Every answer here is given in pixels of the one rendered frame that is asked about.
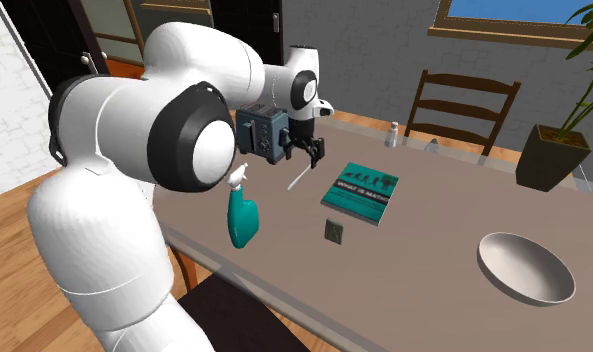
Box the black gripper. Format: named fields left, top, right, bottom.
left=278, top=118, right=327, bottom=170

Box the white pen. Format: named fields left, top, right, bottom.
left=286, top=164, right=312, bottom=192

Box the dark blue-grey toaster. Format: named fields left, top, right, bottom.
left=234, top=102, right=292, bottom=166

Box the teal book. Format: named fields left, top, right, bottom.
left=319, top=161, right=401, bottom=227

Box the small grey-green square box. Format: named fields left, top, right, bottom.
left=323, top=217, right=345, bottom=245

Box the small white bottle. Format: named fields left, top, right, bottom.
left=384, top=121, right=400, bottom=149

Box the teal spray bottle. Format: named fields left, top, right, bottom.
left=225, top=163, right=261, bottom=250

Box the dark door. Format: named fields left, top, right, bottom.
left=0, top=0, right=147, bottom=95
left=209, top=0, right=285, bottom=67

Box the dark wooden chair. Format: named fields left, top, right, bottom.
left=403, top=68, right=523, bottom=158

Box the brown table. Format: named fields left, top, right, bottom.
left=151, top=108, right=593, bottom=352

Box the dark robot stand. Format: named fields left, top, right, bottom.
left=177, top=271, right=313, bottom=352

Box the wood-framed window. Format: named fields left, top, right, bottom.
left=426, top=0, right=593, bottom=53

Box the potted green plant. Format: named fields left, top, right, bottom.
left=514, top=1, right=593, bottom=193

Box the white bowl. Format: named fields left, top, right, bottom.
left=476, top=231, right=577, bottom=308

